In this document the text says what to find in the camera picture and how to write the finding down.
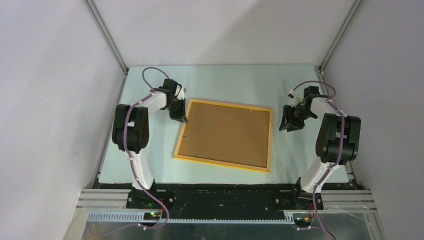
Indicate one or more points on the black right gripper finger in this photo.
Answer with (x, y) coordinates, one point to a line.
(285, 124)
(294, 126)

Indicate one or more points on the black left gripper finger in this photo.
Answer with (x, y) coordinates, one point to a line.
(182, 104)
(179, 117)

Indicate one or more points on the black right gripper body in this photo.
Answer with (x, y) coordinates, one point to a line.
(298, 113)

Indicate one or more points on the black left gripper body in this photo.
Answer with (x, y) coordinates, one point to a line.
(175, 107)

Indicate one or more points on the yellow wooden picture frame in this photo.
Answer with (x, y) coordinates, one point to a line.
(180, 139)

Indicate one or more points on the brown cardboard backing board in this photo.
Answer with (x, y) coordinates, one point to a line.
(225, 132)

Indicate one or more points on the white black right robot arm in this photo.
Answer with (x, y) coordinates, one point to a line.
(337, 141)

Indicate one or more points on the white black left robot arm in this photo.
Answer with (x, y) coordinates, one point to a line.
(131, 127)

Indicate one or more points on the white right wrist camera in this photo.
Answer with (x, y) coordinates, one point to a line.
(295, 98)

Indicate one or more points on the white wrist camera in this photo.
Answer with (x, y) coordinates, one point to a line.
(180, 94)
(295, 98)

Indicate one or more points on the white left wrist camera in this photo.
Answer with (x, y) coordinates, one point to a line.
(180, 94)

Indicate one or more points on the aluminium corner post left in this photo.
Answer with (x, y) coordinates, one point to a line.
(106, 34)

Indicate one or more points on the aluminium corner post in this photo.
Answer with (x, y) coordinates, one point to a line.
(351, 14)
(106, 34)

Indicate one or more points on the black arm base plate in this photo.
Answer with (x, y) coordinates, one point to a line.
(226, 213)

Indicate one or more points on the aluminium front rail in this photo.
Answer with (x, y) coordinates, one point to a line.
(183, 202)

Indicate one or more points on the aluminium corner post right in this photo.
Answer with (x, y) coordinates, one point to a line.
(351, 14)

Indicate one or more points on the grey slotted cable duct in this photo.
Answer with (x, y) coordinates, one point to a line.
(146, 217)

